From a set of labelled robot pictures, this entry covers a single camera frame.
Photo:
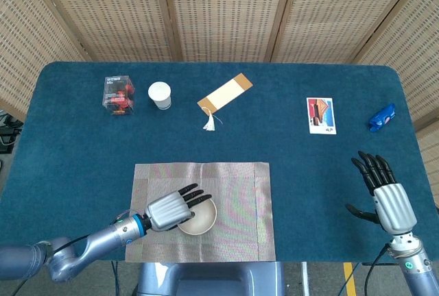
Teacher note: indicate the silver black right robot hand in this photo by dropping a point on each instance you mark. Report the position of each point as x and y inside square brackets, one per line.
[394, 207]

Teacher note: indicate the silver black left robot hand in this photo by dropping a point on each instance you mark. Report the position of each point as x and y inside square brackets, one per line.
[168, 212]

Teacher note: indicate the cream round bowl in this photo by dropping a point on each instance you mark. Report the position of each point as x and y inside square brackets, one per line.
[202, 220]

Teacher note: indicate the brown woven placemat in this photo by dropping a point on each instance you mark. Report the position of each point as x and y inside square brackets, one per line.
[240, 207]

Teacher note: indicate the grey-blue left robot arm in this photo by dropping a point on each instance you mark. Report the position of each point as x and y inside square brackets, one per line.
[103, 237]

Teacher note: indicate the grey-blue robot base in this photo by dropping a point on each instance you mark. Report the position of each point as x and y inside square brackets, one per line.
[212, 280]

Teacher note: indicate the teal blue table cloth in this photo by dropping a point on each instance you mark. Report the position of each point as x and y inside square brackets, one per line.
[308, 190]

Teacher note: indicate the blue snack packet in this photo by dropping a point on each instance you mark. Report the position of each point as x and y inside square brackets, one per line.
[381, 118]

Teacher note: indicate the white table leg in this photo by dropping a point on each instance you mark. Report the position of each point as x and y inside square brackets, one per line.
[305, 279]

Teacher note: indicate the colourful photo card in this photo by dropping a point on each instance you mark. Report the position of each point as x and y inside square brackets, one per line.
[321, 116]

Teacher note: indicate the white paper cup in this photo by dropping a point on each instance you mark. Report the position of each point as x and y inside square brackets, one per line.
[160, 94]

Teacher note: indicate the clear box with red items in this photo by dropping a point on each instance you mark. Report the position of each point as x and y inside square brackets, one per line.
[118, 95]

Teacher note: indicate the white brown bookmark with tassel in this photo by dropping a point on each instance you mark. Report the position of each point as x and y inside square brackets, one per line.
[226, 94]

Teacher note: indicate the woven bamboo folding screen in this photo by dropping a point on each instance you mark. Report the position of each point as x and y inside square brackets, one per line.
[223, 11]

